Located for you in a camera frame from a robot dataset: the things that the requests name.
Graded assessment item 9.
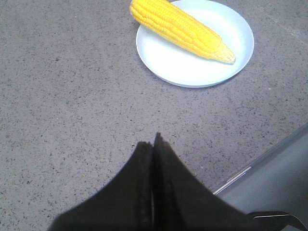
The yellow corn cob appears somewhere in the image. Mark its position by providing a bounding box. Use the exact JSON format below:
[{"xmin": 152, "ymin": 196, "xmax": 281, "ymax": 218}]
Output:
[{"xmin": 130, "ymin": 0, "xmax": 236, "ymax": 64}]

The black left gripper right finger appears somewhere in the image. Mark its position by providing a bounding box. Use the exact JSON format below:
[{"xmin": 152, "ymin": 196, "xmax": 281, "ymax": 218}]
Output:
[{"xmin": 153, "ymin": 133, "xmax": 263, "ymax": 231}]

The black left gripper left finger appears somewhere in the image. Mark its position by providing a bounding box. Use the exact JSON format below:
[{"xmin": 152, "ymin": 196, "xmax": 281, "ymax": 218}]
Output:
[{"xmin": 49, "ymin": 142, "xmax": 153, "ymax": 231}]

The grey table edge frame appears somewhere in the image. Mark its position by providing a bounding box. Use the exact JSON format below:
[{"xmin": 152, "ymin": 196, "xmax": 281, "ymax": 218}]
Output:
[{"xmin": 214, "ymin": 125, "xmax": 308, "ymax": 231}]

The light blue round plate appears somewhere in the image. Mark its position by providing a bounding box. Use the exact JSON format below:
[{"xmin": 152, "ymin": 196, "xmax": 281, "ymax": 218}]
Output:
[{"xmin": 136, "ymin": 0, "xmax": 254, "ymax": 88}]

